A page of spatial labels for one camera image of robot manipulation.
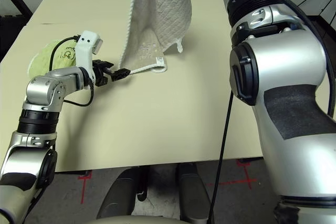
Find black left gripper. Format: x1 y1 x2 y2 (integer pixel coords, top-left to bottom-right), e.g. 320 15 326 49
91 60 131 87

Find beige towel white trim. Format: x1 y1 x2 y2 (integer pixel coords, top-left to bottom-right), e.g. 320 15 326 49
119 0 192 74

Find folded green towel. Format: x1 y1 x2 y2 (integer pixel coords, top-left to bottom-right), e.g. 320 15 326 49
27 39 79 79

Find black foam floor mat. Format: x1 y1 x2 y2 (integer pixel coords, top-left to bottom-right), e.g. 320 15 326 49
0 15 29 62

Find beige robot torso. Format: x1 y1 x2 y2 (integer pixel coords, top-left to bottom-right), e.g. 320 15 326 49
81 215 184 224

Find black low platform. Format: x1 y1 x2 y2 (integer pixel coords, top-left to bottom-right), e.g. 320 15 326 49
307 14 336 51

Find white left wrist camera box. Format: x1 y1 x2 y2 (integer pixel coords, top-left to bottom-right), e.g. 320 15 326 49
76 30 103 82

